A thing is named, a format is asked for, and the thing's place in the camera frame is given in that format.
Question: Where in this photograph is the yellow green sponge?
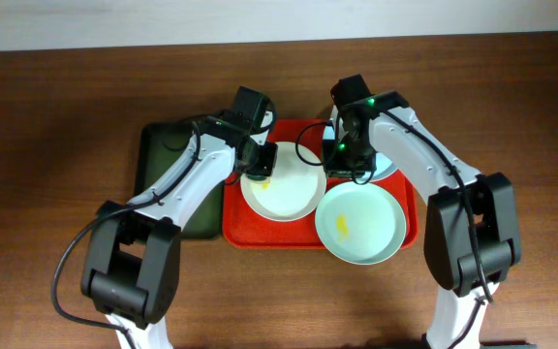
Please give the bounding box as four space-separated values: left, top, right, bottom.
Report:
247 175 270 190

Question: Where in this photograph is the white plate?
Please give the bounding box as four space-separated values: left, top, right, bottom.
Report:
240 142 326 222

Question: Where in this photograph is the light green plate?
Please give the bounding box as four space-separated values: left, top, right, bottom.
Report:
315 182 408 266

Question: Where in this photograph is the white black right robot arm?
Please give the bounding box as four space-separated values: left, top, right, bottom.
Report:
323 75 521 348

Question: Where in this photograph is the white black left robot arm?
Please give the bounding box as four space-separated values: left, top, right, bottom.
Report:
81 86 277 348

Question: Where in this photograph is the dark green tray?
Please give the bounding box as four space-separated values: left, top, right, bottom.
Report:
134 123 223 240

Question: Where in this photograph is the light blue plate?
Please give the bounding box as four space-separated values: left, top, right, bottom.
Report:
322 116 397 184

